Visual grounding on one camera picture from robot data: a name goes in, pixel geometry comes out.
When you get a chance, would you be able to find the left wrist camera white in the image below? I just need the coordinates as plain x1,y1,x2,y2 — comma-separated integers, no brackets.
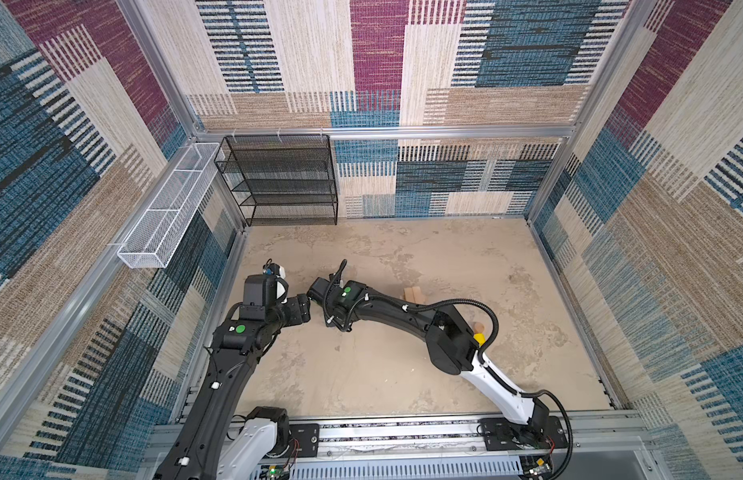
262,258,289,303

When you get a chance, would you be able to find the aluminium mounting rail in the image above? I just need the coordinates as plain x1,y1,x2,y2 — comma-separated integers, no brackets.
139,413,667,480

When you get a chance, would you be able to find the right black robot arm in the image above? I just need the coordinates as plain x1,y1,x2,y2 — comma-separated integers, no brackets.
307,277,551,445

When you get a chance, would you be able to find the yellow cylinder block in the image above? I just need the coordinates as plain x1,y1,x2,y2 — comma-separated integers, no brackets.
473,333,487,346

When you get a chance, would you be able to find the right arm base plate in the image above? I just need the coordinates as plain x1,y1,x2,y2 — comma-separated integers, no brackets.
475,416,569,451

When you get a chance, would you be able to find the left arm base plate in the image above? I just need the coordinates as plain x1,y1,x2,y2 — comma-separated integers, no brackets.
282,423,320,459

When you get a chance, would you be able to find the white wire mesh basket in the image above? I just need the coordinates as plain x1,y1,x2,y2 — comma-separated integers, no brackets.
117,143,220,269

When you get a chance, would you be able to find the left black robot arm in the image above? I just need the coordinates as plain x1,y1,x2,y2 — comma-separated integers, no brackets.
152,264,310,479

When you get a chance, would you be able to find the black wire shelf rack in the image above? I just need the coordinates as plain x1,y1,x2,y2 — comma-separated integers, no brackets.
215,135,338,227

